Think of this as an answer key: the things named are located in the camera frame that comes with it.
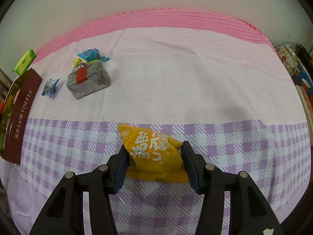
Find clutter at right table edge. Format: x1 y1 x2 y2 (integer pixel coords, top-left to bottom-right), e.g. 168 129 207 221
275 42 313 128

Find pink and purple checked tablecloth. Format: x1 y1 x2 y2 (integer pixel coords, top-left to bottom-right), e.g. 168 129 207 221
1 9 311 234

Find yellow snack packet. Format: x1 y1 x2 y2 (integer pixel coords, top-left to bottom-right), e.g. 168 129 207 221
118 124 189 183

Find blue candy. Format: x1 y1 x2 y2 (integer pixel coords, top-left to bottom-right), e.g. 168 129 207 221
77 48 110 63

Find brown and gold toffee tin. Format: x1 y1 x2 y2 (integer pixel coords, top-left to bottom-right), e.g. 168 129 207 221
1 69 42 165

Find grey foil snack packet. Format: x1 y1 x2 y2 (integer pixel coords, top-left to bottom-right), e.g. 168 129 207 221
66 60 112 100

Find yellow candy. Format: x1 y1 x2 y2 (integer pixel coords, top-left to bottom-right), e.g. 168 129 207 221
72 58 97 68

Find green tissue pack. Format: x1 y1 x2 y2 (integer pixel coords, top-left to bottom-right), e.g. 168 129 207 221
13 49 36 76

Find small blue-ended foil candy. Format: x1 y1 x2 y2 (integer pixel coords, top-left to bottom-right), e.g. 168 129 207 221
41 79 59 98

